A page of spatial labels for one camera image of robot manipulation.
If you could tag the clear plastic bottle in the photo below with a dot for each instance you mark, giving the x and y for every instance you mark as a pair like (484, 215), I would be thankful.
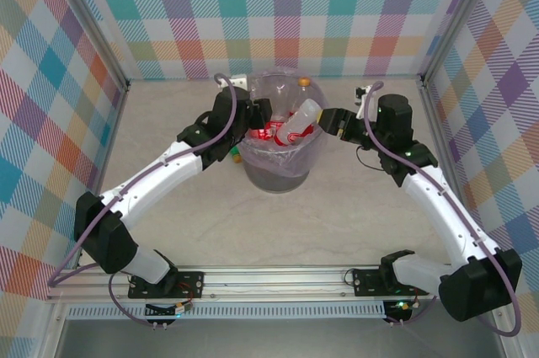
(280, 90)

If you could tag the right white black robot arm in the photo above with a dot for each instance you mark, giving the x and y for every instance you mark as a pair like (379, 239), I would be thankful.
(442, 210)

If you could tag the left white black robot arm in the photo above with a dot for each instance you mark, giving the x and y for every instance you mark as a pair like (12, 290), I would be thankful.
(160, 172)

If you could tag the grey round bin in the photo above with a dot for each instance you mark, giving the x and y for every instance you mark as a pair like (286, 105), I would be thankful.
(273, 183)

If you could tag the green bottle with orange cap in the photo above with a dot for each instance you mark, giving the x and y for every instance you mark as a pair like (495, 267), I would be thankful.
(236, 157)

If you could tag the right small controller board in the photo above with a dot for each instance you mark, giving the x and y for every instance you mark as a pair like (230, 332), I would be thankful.
(400, 305)

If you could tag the small controller board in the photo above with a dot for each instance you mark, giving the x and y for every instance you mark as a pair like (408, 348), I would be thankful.
(181, 308)
(400, 305)

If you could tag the left small controller board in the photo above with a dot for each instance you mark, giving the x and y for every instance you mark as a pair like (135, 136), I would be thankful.
(181, 308)

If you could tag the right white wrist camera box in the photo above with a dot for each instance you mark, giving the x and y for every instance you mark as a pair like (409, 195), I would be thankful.
(364, 103)

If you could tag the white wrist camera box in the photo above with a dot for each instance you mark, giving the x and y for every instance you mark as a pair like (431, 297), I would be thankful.
(364, 103)
(239, 81)

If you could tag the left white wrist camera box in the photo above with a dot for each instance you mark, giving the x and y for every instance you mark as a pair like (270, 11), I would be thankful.
(239, 81)

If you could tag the right aluminium side rail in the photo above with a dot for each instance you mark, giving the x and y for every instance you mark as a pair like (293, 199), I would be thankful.
(433, 122)

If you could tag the aluminium side rail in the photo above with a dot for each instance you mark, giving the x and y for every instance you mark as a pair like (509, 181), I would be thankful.
(110, 143)
(433, 122)

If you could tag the right aluminium frame post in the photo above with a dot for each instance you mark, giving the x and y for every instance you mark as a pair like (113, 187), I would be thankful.
(457, 17)

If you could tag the aluminium frame post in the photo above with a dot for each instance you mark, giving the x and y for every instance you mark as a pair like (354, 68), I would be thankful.
(89, 17)
(457, 17)

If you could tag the left aluminium side rail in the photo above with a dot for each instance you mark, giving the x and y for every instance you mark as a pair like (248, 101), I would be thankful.
(110, 143)

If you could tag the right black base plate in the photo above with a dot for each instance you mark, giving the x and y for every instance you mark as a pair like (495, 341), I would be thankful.
(366, 282)

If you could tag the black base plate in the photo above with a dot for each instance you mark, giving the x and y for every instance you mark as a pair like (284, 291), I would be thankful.
(366, 282)
(189, 282)

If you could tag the long aluminium mounting rail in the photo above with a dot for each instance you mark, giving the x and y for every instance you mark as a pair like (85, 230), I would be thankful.
(273, 282)

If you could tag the left aluminium frame post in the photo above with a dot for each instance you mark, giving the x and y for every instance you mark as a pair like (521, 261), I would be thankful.
(89, 17)

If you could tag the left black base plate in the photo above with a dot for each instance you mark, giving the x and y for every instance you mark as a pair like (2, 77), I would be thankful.
(189, 282)

